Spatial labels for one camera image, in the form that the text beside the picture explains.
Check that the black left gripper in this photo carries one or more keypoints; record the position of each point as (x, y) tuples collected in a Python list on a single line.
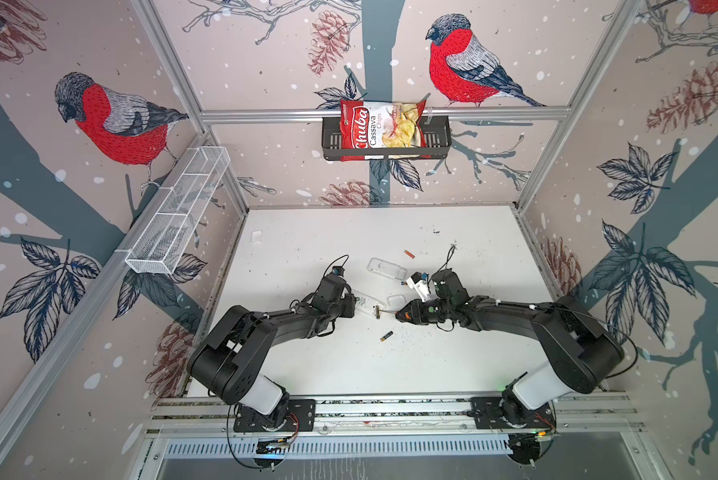
[(350, 300)]

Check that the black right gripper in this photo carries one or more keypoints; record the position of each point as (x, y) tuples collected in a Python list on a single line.
[(414, 311)]

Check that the white remote control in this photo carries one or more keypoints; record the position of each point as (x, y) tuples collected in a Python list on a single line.
[(387, 269)]

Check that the white air conditioner remote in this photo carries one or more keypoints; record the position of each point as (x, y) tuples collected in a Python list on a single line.
[(368, 305)]

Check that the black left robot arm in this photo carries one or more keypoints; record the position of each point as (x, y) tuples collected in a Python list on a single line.
[(229, 360)]

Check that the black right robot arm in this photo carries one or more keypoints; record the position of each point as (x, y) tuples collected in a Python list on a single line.
[(580, 352)]

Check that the red cassava chips bag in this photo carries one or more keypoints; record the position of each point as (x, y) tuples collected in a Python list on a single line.
[(381, 125)]

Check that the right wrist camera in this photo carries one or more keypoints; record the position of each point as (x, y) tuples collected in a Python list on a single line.
[(419, 282)]

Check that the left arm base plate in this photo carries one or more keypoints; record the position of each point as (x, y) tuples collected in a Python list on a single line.
[(290, 416)]

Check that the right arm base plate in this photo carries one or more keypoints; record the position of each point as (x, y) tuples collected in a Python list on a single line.
[(497, 413)]

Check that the black wire basket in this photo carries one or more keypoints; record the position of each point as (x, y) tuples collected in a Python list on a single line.
[(430, 138)]

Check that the white mesh wall shelf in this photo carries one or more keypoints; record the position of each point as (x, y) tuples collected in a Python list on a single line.
[(167, 234)]

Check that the aluminium mounting rail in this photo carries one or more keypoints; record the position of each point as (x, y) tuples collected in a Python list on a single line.
[(396, 414)]

